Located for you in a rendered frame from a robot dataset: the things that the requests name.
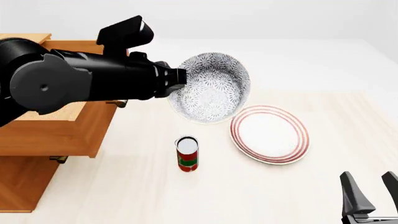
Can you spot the black and grey left robot arm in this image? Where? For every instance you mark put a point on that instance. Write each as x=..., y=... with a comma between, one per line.
x=62, y=79

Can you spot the red and green tin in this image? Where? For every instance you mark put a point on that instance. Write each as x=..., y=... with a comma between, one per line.
x=187, y=156

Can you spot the wooden cabinet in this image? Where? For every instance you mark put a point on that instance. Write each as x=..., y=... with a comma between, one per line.
x=18, y=184

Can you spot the black and white patterned bowl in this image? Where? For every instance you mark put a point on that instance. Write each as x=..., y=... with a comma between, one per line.
x=214, y=93

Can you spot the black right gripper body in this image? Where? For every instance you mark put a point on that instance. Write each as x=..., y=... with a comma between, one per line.
x=370, y=219

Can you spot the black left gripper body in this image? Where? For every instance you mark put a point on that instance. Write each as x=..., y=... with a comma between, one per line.
x=163, y=78

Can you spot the white plate with red rings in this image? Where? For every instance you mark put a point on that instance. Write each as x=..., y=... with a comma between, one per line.
x=269, y=135

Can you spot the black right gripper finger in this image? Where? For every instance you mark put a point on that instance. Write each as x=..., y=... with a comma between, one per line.
x=392, y=186
x=353, y=198

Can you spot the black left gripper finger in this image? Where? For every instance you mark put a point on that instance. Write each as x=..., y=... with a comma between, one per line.
x=174, y=89
x=182, y=76

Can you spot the wooden cabinet drawer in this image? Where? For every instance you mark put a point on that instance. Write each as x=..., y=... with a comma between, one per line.
x=62, y=137

